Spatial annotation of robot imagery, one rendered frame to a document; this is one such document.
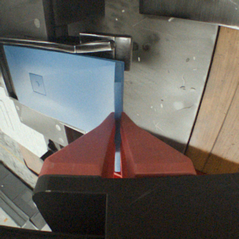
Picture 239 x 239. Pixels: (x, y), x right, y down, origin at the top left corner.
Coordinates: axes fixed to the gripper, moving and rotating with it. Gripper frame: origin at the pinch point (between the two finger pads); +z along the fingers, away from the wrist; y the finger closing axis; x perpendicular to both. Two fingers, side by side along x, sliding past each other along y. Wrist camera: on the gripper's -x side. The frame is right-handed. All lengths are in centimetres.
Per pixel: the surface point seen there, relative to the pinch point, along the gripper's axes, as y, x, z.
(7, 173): 320, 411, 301
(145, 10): -2.5, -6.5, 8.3
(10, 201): 277, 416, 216
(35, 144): 22.5, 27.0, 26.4
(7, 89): 13.8, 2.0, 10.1
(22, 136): 28.0, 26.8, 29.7
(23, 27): 8.5, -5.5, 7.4
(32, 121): 11.3, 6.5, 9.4
